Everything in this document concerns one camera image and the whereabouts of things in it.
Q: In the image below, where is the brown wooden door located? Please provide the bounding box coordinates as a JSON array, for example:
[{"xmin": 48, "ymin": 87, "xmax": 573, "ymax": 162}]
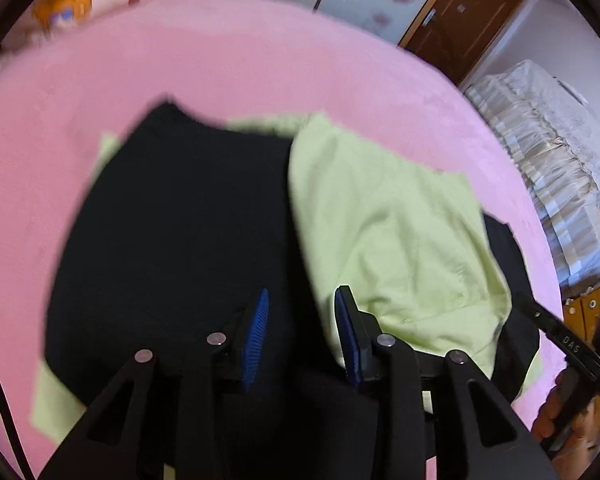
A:
[{"xmin": 397, "ymin": 0, "xmax": 526, "ymax": 86}]

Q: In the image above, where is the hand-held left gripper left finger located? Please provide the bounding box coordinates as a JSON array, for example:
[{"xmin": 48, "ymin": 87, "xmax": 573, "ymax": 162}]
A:
[{"xmin": 39, "ymin": 287, "xmax": 272, "ymax": 480}]

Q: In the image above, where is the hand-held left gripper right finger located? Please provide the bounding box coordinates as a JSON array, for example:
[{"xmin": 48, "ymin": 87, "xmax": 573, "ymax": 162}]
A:
[{"xmin": 333, "ymin": 285, "xmax": 563, "ymax": 480}]

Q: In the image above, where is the bed with grey ruffled cover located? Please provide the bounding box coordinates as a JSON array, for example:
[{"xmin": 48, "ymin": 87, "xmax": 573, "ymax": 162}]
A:
[{"xmin": 462, "ymin": 59, "xmax": 600, "ymax": 288}]

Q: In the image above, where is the floral sliding door wardrobe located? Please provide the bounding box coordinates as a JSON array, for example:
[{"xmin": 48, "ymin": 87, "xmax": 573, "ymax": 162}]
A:
[{"xmin": 157, "ymin": 0, "xmax": 461, "ymax": 46}]

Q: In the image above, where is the green and black hooded jacket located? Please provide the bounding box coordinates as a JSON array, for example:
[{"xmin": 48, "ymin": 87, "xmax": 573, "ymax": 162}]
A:
[{"xmin": 30, "ymin": 95, "xmax": 546, "ymax": 480}]

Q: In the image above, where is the orange wooden cabinet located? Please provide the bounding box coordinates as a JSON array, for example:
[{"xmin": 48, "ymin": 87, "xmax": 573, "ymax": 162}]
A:
[{"xmin": 560, "ymin": 282, "xmax": 600, "ymax": 333}]

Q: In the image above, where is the person's right hand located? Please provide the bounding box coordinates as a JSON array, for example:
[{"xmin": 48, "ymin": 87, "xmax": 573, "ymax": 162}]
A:
[{"xmin": 531, "ymin": 370, "xmax": 598, "ymax": 456}]

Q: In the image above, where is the pink bed sheet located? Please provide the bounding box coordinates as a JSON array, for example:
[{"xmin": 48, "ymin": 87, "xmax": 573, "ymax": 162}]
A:
[{"xmin": 0, "ymin": 0, "xmax": 568, "ymax": 480}]

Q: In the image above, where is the peach cartoon folded quilt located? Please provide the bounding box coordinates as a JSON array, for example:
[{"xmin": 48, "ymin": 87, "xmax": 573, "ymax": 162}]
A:
[{"xmin": 0, "ymin": 0, "xmax": 166, "ymax": 51}]

